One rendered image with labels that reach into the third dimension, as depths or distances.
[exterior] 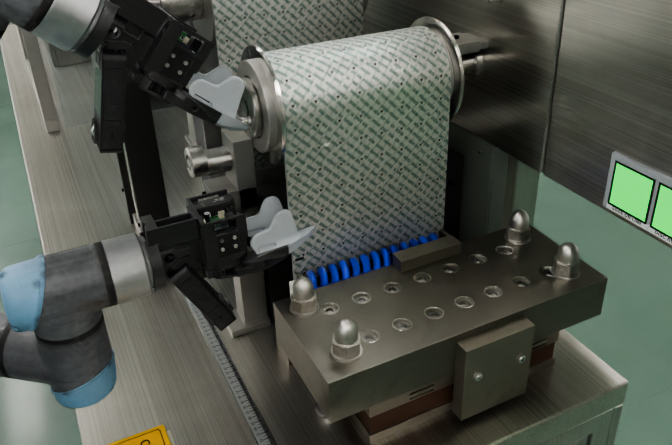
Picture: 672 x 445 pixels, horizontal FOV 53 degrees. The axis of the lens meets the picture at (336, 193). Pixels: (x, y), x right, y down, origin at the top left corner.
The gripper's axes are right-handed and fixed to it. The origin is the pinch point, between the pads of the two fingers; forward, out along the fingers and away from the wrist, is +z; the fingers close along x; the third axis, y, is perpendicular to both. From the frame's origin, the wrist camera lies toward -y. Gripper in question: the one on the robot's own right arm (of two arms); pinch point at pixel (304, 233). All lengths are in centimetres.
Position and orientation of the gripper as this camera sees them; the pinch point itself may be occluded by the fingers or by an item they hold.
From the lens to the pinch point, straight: 87.8
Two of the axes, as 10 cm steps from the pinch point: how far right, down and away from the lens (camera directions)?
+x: -4.4, -4.2, 7.9
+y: -0.3, -8.8, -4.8
